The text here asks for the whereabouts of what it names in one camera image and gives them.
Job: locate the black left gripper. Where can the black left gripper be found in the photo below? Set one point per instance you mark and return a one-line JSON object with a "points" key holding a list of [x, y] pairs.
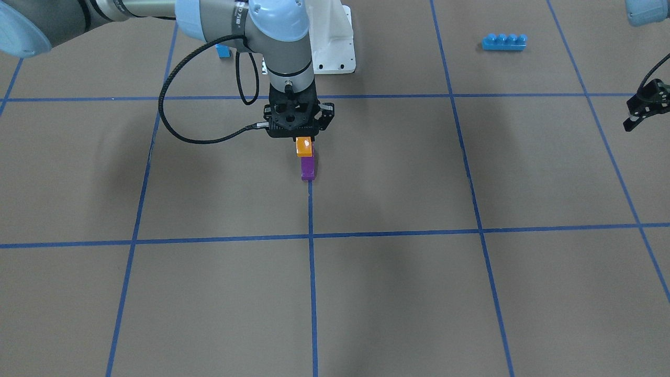
{"points": [[650, 98]]}

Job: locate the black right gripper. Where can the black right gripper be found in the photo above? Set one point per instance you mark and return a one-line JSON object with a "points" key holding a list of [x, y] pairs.
{"points": [[327, 116]]}

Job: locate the orange trapezoid block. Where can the orange trapezoid block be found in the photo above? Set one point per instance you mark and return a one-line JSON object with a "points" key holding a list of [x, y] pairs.
{"points": [[304, 147]]}

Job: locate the purple trapezoid block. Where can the purple trapezoid block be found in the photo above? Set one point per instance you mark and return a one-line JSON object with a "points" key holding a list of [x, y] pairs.
{"points": [[309, 166]]}

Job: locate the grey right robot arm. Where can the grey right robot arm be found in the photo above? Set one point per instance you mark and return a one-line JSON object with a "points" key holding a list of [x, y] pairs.
{"points": [[31, 28]]}

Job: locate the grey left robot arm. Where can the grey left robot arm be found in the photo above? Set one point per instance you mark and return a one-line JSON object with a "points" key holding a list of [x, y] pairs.
{"points": [[640, 13]]}

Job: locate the small blue block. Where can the small blue block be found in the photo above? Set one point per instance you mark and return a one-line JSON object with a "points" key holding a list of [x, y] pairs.
{"points": [[223, 51]]}

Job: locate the long blue stud brick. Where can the long blue stud brick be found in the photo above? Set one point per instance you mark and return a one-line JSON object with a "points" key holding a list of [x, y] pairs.
{"points": [[504, 42]]}

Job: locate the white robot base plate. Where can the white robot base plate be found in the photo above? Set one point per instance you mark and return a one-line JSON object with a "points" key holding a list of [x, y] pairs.
{"points": [[324, 27]]}

